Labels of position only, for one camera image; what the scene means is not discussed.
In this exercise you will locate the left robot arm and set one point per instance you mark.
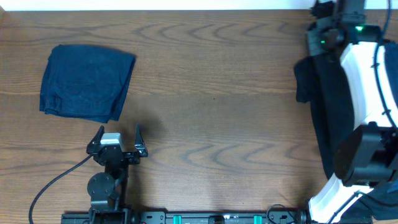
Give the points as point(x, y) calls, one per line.
point(108, 189)

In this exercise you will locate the black shorts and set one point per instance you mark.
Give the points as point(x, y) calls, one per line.
point(355, 119)

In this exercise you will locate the blue garment in pile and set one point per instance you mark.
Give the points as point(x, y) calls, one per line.
point(391, 65)

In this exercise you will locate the folded navy blue garment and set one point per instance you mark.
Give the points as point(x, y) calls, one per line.
point(87, 82)

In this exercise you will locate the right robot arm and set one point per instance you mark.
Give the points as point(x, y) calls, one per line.
point(352, 29)

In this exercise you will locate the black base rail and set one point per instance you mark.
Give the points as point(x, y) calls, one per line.
point(273, 216)

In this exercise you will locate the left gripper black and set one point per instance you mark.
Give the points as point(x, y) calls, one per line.
point(141, 152)

